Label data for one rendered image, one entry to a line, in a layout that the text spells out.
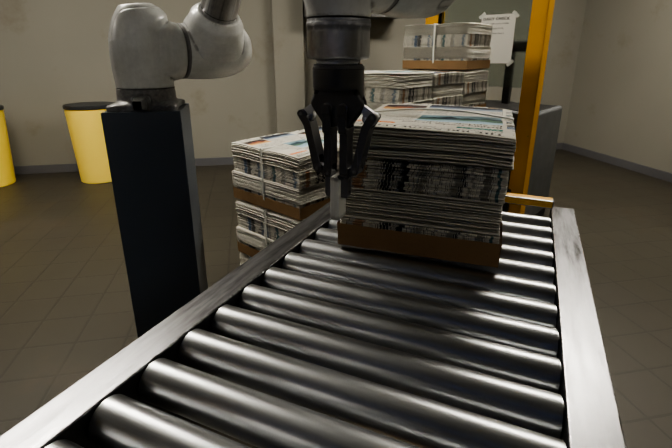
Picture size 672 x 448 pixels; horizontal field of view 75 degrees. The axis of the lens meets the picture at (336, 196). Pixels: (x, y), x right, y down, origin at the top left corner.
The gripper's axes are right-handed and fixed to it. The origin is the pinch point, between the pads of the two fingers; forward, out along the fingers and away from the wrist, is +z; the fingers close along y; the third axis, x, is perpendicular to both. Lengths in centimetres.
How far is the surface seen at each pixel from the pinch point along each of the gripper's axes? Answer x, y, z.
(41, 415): 40.2, 15.2, 13.3
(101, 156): -208, 325, 69
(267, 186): -67, 57, 24
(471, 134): -10.5, -18.2, -9.5
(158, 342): 26.5, 13.3, 13.3
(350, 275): -1.1, -1.8, 14.2
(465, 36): -174, 8, -29
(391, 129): -9.6, -5.4, -9.5
